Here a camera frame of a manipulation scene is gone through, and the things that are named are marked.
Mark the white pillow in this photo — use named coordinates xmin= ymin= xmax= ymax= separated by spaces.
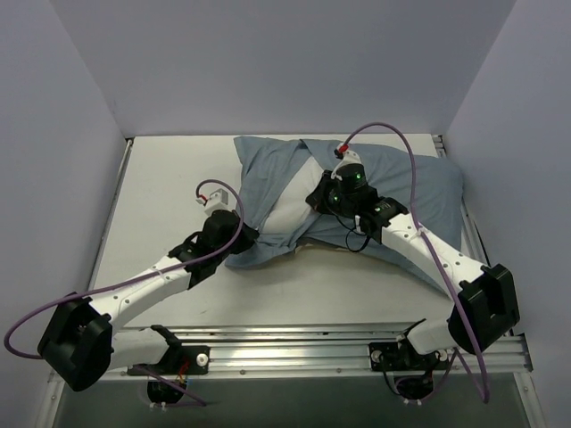
xmin=261 ymin=157 xmax=324 ymax=234

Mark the striped blue beige pillowcase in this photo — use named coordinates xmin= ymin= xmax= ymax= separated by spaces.
xmin=227 ymin=136 xmax=463 ymax=292

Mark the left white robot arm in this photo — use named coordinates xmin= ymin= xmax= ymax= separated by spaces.
xmin=37 ymin=210 xmax=259 ymax=391

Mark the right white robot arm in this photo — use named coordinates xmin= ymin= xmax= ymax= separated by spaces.
xmin=306 ymin=163 xmax=520 ymax=368

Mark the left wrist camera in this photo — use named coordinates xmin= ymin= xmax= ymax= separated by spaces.
xmin=196 ymin=188 xmax=229 ymax=211

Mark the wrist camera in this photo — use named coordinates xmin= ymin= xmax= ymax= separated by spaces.
xmin=196 ymin=188 xmax=229 ymax=211
xmin=334 ymin=143 xmax=361 ymax=169

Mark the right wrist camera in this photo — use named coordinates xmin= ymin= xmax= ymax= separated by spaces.
xmin=334 ymin=143 xmax=361 ymax=169

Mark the black looped wire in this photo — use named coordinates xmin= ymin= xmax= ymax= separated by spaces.
xmin=343 ymin=216 xmax=371 ymax=253

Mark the aluminium rail frame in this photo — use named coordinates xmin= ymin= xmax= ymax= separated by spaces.
xmin=46 ymin=133 xmax=534 ymax=384

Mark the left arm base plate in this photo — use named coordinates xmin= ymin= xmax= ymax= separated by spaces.
xmin=141 ymin=345 xmax=211 ymax=375

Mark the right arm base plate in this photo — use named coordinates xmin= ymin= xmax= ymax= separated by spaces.
xmin=368 ymin=341 xmax=449 ymax=372

